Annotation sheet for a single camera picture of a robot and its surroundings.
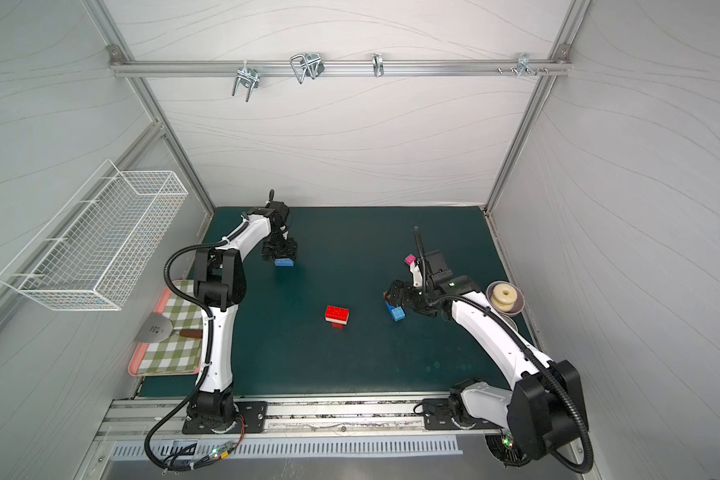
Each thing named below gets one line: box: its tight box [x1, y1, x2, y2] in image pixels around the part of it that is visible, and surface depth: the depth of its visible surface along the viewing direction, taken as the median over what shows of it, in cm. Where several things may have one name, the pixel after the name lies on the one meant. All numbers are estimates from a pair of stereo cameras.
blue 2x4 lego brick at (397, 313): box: [385, 301, 407, 322], surface depth 90 cm
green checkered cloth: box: [138, 280, 203, 375], surface depth 86 cm
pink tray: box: [128, 279, 201, 377], surface depth 83 cm
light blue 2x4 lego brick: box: [274, 258, 294, 267], surface depth 104 cm
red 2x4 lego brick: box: [325, 305, 349, 321], surface depth 86 cm
